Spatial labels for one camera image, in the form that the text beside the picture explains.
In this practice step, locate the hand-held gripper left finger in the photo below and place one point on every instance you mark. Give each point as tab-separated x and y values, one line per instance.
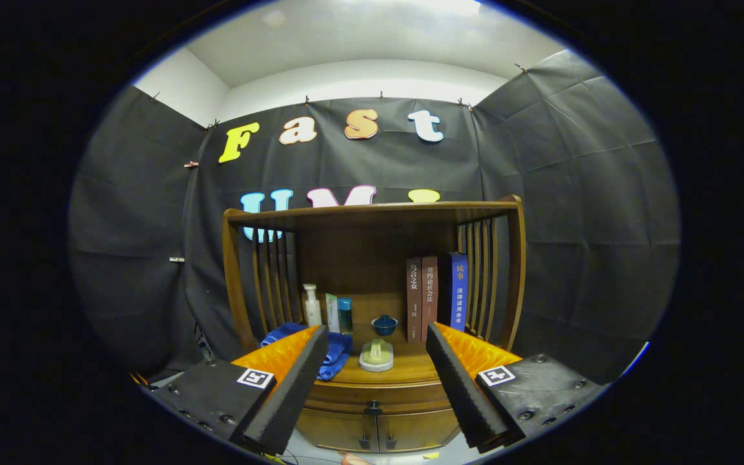
291	387

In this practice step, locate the blue folded towel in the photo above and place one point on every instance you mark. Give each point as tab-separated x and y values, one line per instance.
338	355

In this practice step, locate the wooden cabinet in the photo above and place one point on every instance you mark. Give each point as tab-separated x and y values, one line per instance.
359	252

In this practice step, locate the white and green tube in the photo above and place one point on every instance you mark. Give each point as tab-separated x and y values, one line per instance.
332	315

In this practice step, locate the yellow-green scrub brush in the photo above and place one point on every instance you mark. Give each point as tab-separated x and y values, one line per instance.
376	355

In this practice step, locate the blue book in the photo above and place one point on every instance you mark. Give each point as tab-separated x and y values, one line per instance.
457	290

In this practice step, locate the blue lidded teacup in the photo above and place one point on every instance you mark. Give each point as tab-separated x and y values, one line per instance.
385	326

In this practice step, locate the dark brown book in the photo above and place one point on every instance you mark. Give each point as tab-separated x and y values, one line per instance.
414	297

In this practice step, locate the wooden cabinet door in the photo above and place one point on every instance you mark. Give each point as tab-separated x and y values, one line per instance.
333	429
417	431

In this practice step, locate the white pump bottle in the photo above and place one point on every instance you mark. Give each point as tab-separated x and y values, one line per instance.
312	310

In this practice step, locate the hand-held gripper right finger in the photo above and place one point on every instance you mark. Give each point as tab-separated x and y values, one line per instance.
459	387

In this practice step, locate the wooden countertop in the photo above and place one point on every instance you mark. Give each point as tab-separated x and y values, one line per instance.
411	365

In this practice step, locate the wooden drawer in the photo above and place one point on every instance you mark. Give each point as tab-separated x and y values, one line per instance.
340	394

